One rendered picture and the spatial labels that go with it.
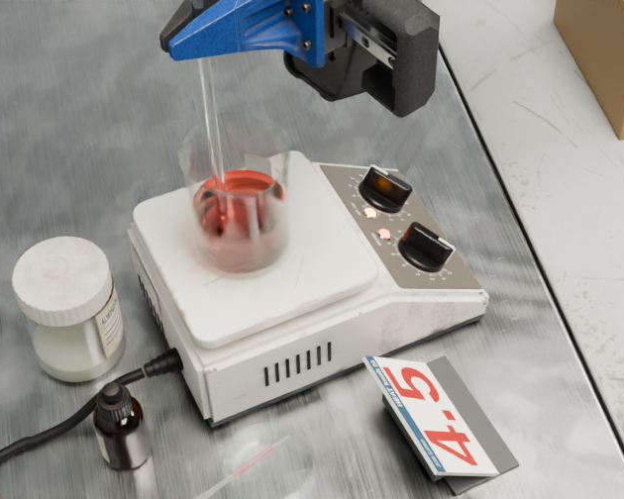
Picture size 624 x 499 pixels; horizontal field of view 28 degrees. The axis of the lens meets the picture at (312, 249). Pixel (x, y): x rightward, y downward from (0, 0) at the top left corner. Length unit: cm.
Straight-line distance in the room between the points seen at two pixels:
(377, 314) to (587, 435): 15
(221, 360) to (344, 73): 18
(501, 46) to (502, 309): 27
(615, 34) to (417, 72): 35
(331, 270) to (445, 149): 22
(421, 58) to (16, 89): 48
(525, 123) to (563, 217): 10
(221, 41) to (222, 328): 18
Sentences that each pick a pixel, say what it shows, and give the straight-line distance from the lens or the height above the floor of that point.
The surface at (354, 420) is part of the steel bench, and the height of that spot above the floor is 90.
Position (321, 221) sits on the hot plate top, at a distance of 76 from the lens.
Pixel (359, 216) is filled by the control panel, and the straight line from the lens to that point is 80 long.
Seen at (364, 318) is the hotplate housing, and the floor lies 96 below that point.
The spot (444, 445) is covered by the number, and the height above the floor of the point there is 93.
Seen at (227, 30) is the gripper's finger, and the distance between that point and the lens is 62.
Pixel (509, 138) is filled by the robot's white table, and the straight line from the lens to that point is 95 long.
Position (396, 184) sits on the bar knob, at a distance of 82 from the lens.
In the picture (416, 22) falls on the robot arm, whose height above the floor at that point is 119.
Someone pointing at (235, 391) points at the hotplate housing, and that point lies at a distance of 75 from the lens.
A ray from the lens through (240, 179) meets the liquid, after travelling 74.
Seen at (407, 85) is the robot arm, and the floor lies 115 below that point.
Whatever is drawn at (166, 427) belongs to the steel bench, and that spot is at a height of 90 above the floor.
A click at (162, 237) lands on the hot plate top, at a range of 76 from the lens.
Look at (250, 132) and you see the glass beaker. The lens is 72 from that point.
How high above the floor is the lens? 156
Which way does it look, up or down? 50 degrees down
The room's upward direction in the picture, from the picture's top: 2 degrees counter-clockwise
